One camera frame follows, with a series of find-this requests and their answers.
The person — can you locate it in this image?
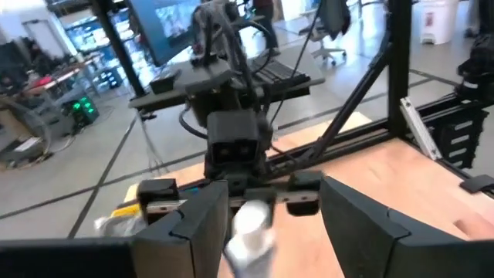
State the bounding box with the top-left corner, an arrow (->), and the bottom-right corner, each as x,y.
252,0 -> 281,57

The small black desk box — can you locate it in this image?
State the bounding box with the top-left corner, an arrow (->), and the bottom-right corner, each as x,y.
148,68 -> 183,96

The white waste bin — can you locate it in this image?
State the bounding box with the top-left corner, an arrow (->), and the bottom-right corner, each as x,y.
418,0 -> 460,46

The black keyboard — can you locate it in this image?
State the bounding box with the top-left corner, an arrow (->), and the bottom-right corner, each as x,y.
249,57 -> 312,89

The black table clamp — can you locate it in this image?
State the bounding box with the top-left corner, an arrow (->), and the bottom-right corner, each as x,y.
458,174 -> 494,195

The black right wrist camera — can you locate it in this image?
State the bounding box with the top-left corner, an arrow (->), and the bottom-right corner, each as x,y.
206,110 -> 260,171

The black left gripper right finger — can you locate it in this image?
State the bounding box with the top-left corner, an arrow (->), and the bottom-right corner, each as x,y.
319,175 -> 494,278

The black bundled equipment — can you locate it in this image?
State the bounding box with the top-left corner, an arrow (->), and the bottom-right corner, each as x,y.
455,34 -> 494,103

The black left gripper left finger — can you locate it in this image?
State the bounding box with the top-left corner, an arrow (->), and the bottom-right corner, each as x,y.
133,181 -> 229,278

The black white office chair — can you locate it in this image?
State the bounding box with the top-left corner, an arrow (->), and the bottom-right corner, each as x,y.
308,0 -> 350,67

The black aluminium rig frame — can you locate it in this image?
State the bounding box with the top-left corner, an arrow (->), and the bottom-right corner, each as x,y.
90,0 -> 494,198

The cluttered wooden workbench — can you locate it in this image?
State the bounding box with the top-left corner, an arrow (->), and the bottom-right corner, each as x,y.
0,53 -> 105,117

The computer monitor blue screen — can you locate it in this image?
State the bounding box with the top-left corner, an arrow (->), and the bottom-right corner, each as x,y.
123,0 -> 202,67

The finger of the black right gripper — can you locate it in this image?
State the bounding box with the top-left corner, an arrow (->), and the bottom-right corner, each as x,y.
228,184 -> 248,217
252,187 -> 277,225

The silver metal bar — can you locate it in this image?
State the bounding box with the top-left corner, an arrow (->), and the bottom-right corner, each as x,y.
399,96 -> 443,161

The yellow plastic basket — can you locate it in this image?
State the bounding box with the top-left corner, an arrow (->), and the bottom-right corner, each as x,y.
110,184 -> 143,219

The computer with green lights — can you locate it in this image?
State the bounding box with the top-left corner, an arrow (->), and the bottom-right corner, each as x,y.
71,96 -> 100,125

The small white toothpaste tube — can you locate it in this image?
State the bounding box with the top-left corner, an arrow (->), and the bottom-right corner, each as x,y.
222,200 -> 277,278

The black slotted box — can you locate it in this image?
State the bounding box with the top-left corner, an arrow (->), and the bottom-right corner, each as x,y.
430,107 -> 490,170

